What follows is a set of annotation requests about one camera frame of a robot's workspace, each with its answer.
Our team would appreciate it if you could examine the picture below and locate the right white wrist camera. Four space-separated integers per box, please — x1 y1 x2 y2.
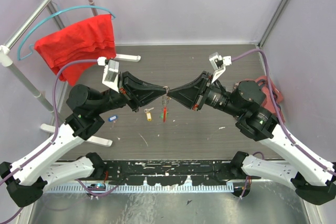
208 52 232 83

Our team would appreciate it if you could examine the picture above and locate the yellow tag key upper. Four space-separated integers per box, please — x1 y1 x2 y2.
144 107 154 122

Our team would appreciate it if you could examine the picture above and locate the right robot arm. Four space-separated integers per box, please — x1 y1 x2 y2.
167 72 335 205

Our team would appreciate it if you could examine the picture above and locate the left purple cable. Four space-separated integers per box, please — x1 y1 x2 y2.
0 60 100 222

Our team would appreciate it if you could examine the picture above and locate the red cloth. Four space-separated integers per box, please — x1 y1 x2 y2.
34 14 117 74

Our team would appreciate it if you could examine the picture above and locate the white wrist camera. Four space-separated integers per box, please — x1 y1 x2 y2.
97 57 119 93
208 52 232 83

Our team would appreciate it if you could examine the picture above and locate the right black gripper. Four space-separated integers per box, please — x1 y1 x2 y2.
166 70 244 118

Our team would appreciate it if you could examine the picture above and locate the purple cable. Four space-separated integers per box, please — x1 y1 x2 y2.
0 60 100 222
230 48 336 198

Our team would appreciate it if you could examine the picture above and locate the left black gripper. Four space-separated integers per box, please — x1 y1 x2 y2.
94 71 167 115

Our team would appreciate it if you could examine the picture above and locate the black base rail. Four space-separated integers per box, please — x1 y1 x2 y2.
57 158 263 187

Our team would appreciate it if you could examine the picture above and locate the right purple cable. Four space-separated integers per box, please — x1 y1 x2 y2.
230 48 336 198

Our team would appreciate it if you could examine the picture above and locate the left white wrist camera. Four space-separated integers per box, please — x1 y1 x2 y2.
97 57 119 93

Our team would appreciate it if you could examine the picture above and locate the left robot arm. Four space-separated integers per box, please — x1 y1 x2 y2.
1 71 166 208

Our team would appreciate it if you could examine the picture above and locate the reddish shirt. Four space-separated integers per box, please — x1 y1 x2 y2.
233 75 286 109

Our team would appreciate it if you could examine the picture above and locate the blue tag key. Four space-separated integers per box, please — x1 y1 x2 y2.
108 115 118 122

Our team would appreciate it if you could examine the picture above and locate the white clothes rack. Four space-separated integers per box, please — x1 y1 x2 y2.
0 0 142 147

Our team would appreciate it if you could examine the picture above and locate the metal key holder red handle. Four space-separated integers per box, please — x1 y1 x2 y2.
162 86 171 123

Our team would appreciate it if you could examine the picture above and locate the teal clothes hanger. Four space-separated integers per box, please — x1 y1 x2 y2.
16 5 116 61

